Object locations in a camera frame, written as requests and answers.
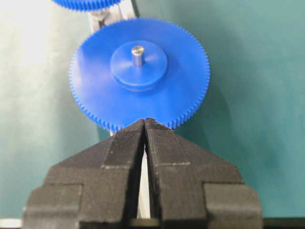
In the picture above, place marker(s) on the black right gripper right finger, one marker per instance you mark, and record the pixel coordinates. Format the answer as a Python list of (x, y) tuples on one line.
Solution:
[(191, 188)]

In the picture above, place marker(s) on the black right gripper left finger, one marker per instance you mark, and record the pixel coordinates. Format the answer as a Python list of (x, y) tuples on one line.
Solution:
[(97, 188)]

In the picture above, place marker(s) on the small blue gear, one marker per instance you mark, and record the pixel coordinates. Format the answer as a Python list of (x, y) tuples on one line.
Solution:
[(114, 93)]

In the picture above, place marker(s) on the large blue gear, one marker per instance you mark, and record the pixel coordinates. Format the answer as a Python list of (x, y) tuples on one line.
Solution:
[(86, 5)]

